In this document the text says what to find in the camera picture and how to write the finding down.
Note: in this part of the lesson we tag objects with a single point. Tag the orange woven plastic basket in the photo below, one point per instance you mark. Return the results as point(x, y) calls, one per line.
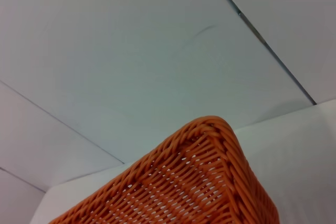
point(189, 182)

